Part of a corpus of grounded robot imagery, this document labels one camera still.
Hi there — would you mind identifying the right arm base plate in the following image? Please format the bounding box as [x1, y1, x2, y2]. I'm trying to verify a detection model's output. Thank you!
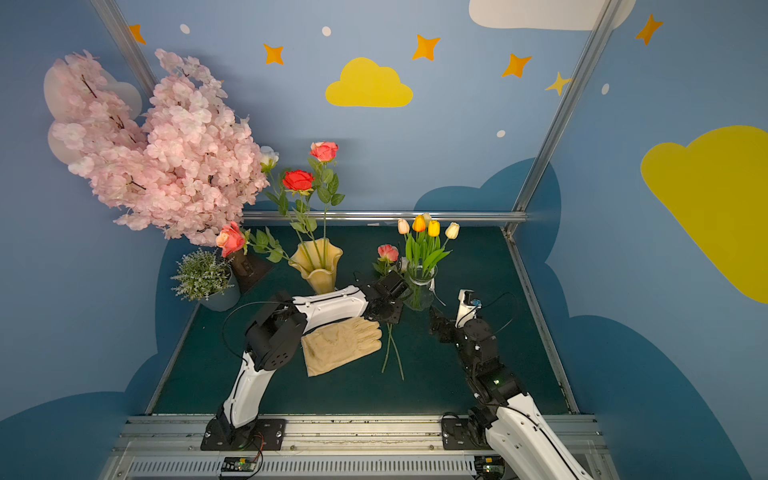
[439, 412, 491, 451]

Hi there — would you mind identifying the green circuit board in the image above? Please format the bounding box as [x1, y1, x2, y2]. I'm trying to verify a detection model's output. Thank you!
[473, 456, 506, 480]
[220, 457, 260, 477]

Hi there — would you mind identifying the left green circuit board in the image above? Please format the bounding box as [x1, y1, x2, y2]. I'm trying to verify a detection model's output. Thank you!
[220, 457, 260, 477]

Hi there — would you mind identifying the clear glass ribbon vase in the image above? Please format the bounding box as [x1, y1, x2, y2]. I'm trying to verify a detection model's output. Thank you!
[400, 263, 438, 311]

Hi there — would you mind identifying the right green circuit board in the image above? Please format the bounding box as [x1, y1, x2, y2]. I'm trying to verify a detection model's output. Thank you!
[473, 456, 506, 480]

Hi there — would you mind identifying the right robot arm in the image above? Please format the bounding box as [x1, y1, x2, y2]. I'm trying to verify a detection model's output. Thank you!
[429, 307, 591, 479]

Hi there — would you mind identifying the aluminium mounting rail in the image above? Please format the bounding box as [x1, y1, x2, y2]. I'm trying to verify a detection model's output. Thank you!
[100, 414, 619, 479]

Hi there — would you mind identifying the cream tulip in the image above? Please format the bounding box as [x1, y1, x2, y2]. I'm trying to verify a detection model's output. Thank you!
[397, 219, 416, 266]

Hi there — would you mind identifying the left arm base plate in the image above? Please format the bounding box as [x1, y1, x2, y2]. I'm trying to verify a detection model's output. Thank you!
[200, 416, 287, 451]

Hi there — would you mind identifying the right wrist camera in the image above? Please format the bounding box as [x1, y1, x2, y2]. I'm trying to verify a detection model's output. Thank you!
[455, 289, 482, 329]

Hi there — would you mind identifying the beige work glove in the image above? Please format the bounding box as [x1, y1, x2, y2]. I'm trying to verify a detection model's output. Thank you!
[301, 317, 382, 377]

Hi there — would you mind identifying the yellow fluted glass vase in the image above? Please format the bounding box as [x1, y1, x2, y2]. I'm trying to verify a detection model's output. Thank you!
[289, 238, 343, 294]

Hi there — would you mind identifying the dark metal tree base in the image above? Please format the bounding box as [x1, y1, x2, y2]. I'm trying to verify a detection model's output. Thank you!
[227, 249, 273, 295]

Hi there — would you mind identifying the pink cherry blossom tree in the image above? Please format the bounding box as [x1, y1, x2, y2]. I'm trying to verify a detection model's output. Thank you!
[52, 49, 279, 246]

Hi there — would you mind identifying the red rose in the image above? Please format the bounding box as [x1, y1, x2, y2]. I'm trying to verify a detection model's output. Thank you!
[278, 170, 318, 247]

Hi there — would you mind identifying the orange yellow tulip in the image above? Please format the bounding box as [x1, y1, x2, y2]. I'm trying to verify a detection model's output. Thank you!
[409, 215, 428, 267]

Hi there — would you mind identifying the small green potted plant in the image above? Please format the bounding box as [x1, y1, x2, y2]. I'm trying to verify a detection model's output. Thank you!
[171, 249, 241, 312]

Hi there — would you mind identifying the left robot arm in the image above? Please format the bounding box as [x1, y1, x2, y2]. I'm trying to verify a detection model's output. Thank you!
[206, 271, 408, 442]

